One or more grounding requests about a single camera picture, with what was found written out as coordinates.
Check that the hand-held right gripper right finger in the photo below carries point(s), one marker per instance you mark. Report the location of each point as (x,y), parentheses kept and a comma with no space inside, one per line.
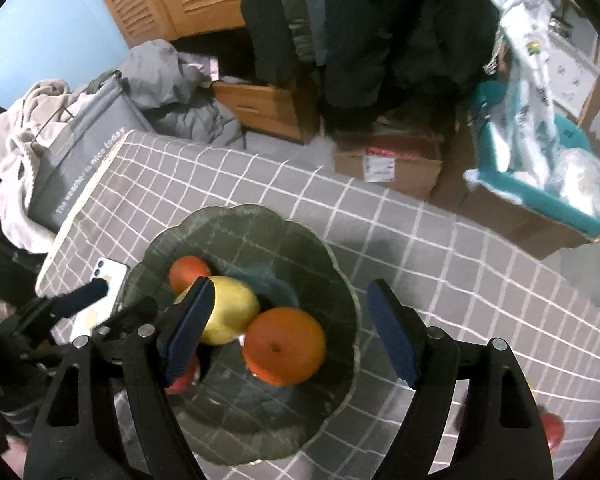
(395,335)

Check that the grey clothes pile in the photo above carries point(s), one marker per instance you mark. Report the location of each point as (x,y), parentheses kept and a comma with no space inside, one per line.
(180,105)

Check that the white patterned crate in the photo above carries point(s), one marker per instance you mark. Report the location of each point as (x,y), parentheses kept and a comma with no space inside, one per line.
(575,75)

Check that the small tangerine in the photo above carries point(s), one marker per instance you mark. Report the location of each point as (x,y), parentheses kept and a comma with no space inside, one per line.
(187,271)

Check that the green glass bowl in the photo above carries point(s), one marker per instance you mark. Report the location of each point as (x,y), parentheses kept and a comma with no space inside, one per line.
(290,260)

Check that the cardboard box with label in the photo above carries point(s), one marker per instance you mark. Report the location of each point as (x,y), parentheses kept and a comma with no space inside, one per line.
(385,160)

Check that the grey checked tablecloth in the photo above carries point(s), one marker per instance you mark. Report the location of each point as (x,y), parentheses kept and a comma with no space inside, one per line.
(405,240)

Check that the yellow lemon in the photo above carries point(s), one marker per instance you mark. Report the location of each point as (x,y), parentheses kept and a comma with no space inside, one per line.
(235,310)

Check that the black hanging coat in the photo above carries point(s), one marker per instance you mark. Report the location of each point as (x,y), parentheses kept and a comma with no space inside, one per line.
(380,35)

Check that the white printed rice bag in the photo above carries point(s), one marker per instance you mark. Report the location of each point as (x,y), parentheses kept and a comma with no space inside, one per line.
(530,85)

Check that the red apple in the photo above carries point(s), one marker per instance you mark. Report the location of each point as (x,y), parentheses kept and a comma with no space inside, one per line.
(554,430)

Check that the small red fruit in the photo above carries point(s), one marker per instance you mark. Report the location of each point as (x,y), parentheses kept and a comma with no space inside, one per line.
(180,386)

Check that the plain cardboard box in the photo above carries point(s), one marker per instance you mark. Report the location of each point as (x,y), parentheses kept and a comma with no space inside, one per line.
(505,220)

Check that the orange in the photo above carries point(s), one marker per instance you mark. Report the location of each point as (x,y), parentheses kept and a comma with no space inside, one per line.
(285,352)

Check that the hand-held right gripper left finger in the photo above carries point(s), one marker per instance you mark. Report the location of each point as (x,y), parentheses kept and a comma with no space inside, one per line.
(187,330)

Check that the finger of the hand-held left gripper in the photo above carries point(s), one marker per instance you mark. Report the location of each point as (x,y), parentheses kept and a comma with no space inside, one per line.
(87,294)
(130,312)

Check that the white smartphone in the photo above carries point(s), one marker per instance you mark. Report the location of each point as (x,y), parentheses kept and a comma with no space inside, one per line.
(111,272)

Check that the teal plastic basket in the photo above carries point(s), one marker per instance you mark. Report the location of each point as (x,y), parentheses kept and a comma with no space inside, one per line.
(540,195)

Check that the clear plastic bag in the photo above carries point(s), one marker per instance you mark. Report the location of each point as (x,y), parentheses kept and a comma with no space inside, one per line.
(580,175)

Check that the beige blanket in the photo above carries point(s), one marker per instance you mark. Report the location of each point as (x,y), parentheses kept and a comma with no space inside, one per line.
(15,135)

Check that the dark cloth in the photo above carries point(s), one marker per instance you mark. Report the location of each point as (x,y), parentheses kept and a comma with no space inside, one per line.
(0,270)

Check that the wooden drawer box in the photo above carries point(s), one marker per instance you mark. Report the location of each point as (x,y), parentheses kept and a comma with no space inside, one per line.
(265,105)

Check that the grey tote bag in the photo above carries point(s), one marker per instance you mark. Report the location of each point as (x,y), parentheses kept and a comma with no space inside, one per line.
(80,160)

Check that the dark grey hanging jacket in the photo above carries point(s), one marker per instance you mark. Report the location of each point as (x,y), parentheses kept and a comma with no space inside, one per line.
(270,20)

